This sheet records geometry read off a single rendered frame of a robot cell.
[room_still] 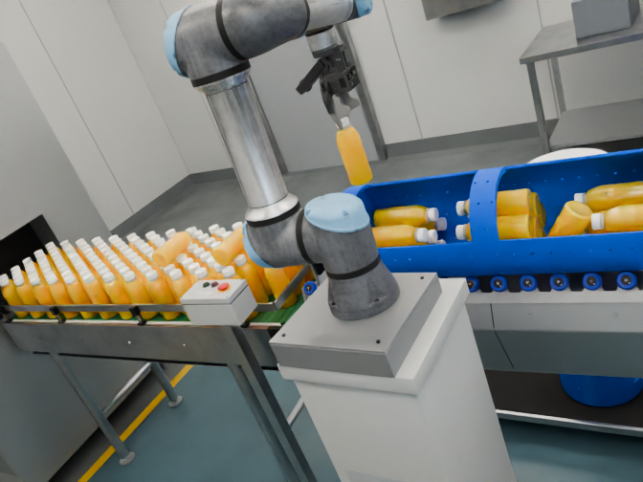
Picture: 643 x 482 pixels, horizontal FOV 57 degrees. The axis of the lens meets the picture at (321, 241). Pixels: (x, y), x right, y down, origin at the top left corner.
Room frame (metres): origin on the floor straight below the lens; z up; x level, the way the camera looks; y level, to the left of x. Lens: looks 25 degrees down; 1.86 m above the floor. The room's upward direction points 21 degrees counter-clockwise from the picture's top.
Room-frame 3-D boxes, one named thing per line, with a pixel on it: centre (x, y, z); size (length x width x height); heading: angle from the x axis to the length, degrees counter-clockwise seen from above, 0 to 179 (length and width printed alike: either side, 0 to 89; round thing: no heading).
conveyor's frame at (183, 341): (2.25, 0.72, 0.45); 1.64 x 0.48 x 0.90; 53
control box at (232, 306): (1.63, 0.36, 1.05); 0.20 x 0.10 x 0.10; 53
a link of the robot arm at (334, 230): (1.08, -0.04, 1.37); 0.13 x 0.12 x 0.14; 60
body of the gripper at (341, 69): (1.58, -0.20, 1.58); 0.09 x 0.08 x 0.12; 53
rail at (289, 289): (1.78, 0.09, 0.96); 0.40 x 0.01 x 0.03; 143
